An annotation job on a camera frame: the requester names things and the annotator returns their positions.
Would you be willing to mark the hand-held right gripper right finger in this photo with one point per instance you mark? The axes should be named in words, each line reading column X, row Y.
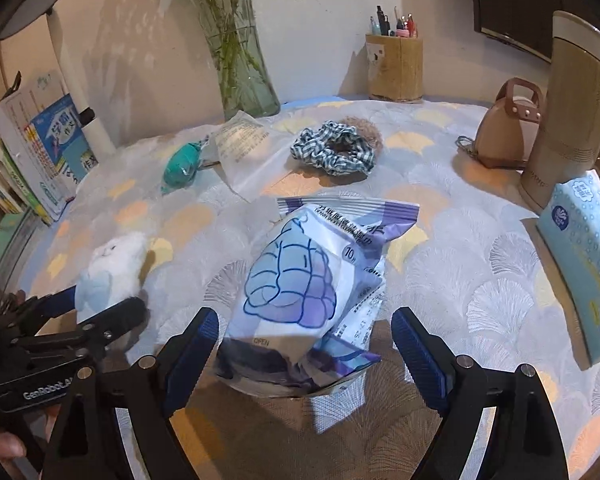
column 420, row 360

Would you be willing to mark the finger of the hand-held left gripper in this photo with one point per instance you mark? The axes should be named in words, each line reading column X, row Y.
column 120, row 315
column 55, row 302

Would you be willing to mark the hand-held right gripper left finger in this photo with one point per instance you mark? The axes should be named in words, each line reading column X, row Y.
column 192, row 355

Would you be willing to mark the white plush toy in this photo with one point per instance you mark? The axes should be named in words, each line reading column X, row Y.
column 115, row 265

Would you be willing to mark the purple white snack bag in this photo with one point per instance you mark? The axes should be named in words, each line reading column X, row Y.
column 290, row 270

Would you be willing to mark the person's left hand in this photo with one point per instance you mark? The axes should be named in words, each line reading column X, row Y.
column 2, row 445

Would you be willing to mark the fan-patterned tablecloth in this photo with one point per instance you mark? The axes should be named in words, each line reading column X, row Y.
column 480, row 260

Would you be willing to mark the row of books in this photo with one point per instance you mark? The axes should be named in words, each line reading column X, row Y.
column 10, row 160

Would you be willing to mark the teal cloth pouch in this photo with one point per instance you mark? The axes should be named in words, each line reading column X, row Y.
column 180, row 165

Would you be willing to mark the large blue cover book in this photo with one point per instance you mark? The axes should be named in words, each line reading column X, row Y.
column 55, row 135

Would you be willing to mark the light blue tissue pack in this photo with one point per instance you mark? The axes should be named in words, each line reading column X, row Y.
column 585, row 250

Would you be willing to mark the flat translucent printed packet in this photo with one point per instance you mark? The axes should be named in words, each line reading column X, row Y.
column 245, row 150

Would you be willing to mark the white desk lamp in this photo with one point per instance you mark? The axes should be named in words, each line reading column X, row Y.
column 70, row 85

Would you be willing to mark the checkered scrunchie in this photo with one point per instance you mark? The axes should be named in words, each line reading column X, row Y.
column 310, row 152

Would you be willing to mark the fluffy beige scrunchie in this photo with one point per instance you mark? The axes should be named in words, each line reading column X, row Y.
column 367, row 127

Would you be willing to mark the small brown handbag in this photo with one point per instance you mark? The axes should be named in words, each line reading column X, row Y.
column 505, row 130

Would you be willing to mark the wooden pen holder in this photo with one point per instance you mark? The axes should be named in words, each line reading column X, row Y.
column 395, row 67

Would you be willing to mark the bunch of pens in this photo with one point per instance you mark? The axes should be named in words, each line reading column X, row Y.
column 397, row 25

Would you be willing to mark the dark monitor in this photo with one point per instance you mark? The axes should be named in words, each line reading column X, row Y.
column 520, row 0

